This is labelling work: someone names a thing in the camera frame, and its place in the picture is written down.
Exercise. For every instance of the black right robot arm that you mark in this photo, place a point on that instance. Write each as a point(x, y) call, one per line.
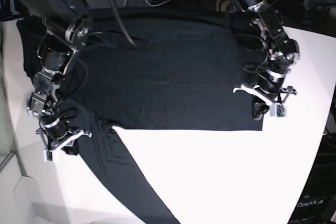
point(68, 28)

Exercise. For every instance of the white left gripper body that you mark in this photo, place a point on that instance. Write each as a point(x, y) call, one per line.
point(276, 102)

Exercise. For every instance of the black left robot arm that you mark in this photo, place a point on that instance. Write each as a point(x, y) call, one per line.
point(281, 51)

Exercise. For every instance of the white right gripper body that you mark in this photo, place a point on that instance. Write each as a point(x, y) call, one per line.
point(53, 147)

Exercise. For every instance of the black OpenArm base box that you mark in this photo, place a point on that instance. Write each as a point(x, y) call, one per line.
point(317, 201)

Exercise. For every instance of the dark long-sleeve shirt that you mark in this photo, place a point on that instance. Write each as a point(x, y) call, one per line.
point(180, 76)

